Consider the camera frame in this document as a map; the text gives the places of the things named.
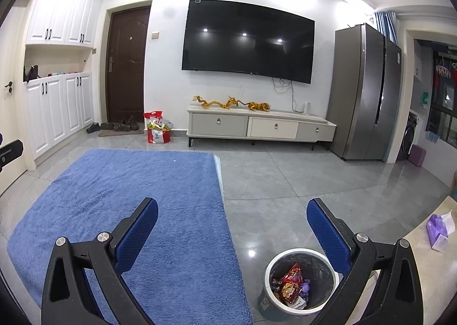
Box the black curved television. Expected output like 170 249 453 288
181 0 315 84

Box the silver refrigerator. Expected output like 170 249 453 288
326 23 402 160

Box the golden dragon figurine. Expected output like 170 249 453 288
192 95 270 112

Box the red chip bag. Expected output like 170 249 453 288
281 263 303 285

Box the red white gift bag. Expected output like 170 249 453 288
143 111 173 144

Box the purple plastic wrapper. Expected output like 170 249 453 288
299 278 310 300

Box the white shoe cabinet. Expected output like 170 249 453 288
24 0 101 159

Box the white milk carton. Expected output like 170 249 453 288
286 296 307 310

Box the dark red snack packet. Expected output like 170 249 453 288
270 278 300 304

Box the black shoe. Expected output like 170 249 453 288
86 122 101 134

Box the blue fluffy rug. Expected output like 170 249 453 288
7 149 252 324

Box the beige marble coffee table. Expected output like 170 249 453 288
346 196 456 324

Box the purple tissue box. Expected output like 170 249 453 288
426 211 456 252

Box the brown door mat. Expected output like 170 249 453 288
98 122 144 137

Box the white TV cabinet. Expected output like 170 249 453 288
187 105 337 143

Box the washing machine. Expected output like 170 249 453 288
396 110 423 161

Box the purple storage stool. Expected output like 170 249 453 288
408 145 427 167

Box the dark brown entrance door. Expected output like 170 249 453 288
105 5 150 123

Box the white round trash bin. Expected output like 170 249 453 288
258 248 340 322

